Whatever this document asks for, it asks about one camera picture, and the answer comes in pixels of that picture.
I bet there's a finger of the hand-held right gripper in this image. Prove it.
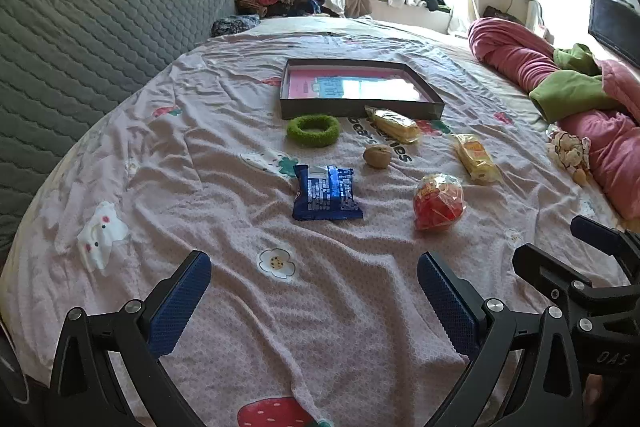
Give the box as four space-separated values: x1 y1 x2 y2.
512 243 640 323
570 214 640 258

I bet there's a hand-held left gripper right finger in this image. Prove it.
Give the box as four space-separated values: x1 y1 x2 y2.
416 252 588 427

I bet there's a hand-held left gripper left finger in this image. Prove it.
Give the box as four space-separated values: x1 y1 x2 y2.
50 249 213 427

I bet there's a red jelly cup packet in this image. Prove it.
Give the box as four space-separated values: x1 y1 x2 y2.
412 173 466 232

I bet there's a yellow rice cracker packet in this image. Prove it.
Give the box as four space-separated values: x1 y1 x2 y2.
452 133 503 185
364 105 421 144

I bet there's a walnut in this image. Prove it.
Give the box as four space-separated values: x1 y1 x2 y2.
363 145 392 169

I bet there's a blue snack packet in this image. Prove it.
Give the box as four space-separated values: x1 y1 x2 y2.
291 163 364 222

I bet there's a green fuzzy ring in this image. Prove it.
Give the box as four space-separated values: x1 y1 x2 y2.
286 114 342 152

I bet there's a shallow pink box tray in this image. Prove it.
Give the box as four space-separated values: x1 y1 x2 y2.
279 58 446 121

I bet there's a person's right hand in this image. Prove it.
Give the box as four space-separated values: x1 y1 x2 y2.
586 374 608 415

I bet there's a beige plush toy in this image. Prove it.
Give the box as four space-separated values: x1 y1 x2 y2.
546 130 592 185

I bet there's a pink printed bed sheet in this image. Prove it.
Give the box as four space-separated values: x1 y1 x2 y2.
0 17 631 427

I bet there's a green blanket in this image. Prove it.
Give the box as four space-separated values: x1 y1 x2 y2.
529 43 631 124

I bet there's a beige bed sheet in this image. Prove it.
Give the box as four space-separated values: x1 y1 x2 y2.
260 16 561 138

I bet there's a pink quilt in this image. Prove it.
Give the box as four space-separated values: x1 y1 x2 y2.
467 17 640 220

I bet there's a black flat screen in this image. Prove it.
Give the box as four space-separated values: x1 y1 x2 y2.
587 0 640 68

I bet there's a white curved object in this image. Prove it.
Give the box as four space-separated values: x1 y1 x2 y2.
510 0 546 28

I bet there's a pink printed book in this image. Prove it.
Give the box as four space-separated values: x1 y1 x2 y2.
287 66 433 102

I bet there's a dark floral cloth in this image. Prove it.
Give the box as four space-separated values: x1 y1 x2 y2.
211 14 261 38

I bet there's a grey quilted headboard cover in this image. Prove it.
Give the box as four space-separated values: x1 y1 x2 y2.
0 0 237 253

